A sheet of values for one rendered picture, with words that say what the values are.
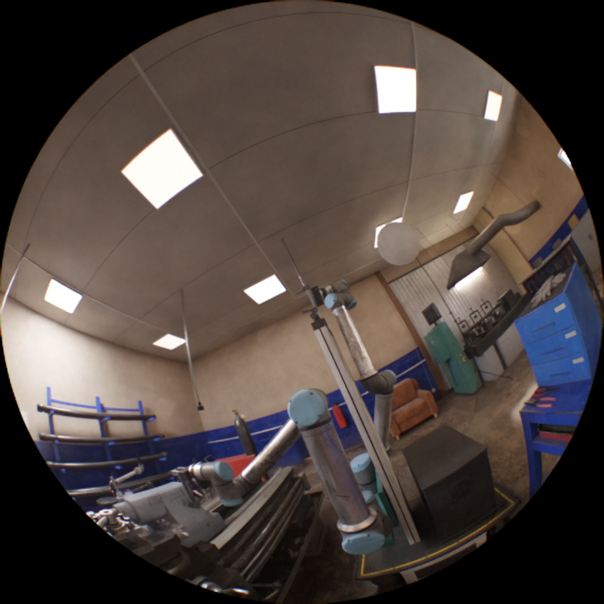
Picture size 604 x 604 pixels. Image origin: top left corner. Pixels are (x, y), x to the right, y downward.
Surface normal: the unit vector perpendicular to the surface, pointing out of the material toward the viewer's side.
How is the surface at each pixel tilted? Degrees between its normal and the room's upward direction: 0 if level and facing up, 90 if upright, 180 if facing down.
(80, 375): 90
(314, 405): 82
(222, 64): 180
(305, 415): 82
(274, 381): 90
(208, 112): 180
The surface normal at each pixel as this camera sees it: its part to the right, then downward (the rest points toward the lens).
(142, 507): 0.87, -0.50
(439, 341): -0.24, -0.37
